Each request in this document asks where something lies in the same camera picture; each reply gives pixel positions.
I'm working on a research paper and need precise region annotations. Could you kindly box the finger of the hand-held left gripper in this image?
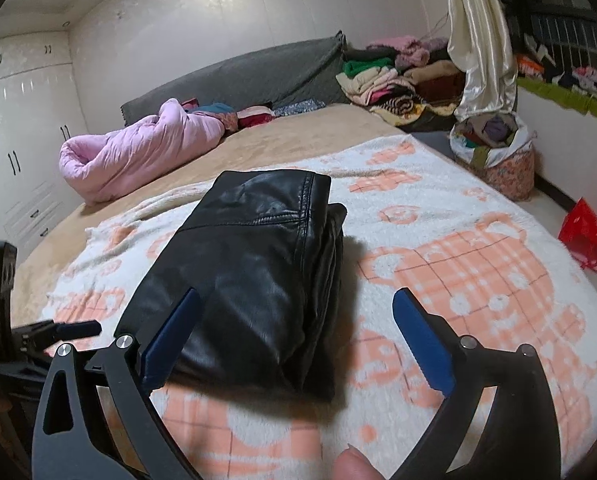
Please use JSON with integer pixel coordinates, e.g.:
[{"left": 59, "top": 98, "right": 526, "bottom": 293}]
[{"left": 14, "top": 320, "right": 102, "bottom": 357}]

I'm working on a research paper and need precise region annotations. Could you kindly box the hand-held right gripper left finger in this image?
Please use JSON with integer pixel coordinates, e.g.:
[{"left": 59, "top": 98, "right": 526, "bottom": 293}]
[{"left": 31, "top": 287, "right": 202, "bottom": 480}]

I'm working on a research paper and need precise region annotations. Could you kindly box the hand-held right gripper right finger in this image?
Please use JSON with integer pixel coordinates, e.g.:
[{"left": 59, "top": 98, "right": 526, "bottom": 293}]
[{"left": 392, "top": 287, "right": 562, "bottom": 480}]

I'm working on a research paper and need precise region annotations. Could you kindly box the black leather jacket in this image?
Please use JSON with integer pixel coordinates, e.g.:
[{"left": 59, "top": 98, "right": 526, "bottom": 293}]
[{"left": 114, "top": 170, "right": 347, "bottom": 402}]

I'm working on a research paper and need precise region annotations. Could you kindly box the floral bag of clothes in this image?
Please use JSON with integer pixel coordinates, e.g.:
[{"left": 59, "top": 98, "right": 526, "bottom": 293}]
[{"left": 450, "top": 112, "right": 536, "bottom": 200}]

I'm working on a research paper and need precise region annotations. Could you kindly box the pile of folded clothes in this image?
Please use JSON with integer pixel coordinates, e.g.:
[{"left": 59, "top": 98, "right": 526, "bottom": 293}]
[{"left": 336, "top": 35, "right": 467, "bottom": 131}]

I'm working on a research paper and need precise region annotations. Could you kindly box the heap of clothes on windowsill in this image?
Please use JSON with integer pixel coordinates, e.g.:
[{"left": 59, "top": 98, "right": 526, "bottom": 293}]
[{"left": 516, "top": 52, "right": 597, "bottom": 102}]

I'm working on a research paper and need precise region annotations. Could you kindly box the person's right hand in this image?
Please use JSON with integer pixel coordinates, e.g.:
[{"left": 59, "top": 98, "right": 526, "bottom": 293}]
[{"left": 333, "top": 447, "right": 387, "bottom": 480}]

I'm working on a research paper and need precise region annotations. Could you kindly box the white orange printed blanket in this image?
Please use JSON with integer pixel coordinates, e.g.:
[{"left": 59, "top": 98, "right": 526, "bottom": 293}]
[{"left": 41, "top": 137, "right": 597, "bottom": 480}]

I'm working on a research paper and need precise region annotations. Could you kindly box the white wardrobe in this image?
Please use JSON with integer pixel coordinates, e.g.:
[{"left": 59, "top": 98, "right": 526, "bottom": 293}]
[{"left": 0, "top": 32, "right": 89, "bottom": 261}]

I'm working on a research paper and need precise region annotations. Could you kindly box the pink quilt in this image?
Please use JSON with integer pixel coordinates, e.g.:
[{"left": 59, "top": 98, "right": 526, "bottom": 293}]
[{"left": 59, "top": 99, "right": 228, "bottom": 205}]

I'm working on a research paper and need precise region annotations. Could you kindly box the red plastic bag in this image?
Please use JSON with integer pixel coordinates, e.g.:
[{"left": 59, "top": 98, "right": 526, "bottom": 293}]
[{"left": 557, "top": 197, "right": 597, "bottom": 272}]

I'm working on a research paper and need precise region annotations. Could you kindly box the teal cloth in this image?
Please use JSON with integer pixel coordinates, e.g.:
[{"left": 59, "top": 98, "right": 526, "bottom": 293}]
[{"left": 196, "top": 102, "right": 235, "bottom": 117}]

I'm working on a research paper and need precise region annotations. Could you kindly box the red cloth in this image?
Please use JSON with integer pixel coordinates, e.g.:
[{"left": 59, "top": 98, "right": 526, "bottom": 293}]
[{"left": 238, "top": 106, "right": 275, "bottom": 129}]

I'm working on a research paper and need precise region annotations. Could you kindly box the blue patterned cloth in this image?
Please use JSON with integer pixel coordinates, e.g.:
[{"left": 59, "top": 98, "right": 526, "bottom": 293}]
[{"left": 273, "top": 99, "right": 327, "bottom": 117}]

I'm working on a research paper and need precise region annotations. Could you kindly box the grey headboard cushion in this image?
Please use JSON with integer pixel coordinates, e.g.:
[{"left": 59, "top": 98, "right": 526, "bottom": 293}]
[{"left": 120, "top": 31, "right": 349, "bottom": 128}]

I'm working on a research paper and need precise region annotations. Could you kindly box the green windowsill cover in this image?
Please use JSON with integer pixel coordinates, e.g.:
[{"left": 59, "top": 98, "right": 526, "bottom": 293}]
[{"left": 516, "top": 76, "right": 597, "bottom": 124}]

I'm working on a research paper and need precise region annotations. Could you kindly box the cream satin curtain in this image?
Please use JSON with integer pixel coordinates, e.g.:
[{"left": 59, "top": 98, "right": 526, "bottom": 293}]
[{"left": 446, "top": 0, "right": 518, "bottom": 120}]

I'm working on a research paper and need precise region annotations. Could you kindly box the dark window grille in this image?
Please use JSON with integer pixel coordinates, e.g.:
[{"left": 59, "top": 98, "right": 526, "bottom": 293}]
[{"left": 529, "top": 12, "right": 597, "bottom": 74}]

